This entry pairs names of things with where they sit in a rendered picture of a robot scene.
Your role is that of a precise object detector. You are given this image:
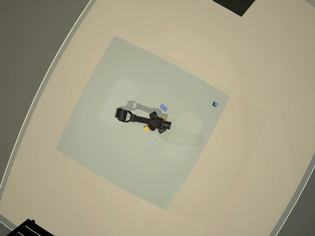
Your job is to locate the blue rectangular block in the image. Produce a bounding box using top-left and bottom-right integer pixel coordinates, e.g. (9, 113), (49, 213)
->
(160, 104), (167, 112)

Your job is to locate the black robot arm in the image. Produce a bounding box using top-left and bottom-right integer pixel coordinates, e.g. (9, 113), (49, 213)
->
(115, 108), (171, 131)

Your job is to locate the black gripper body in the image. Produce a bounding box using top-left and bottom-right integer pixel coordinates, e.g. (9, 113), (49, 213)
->
(149, 112), (166, 134)

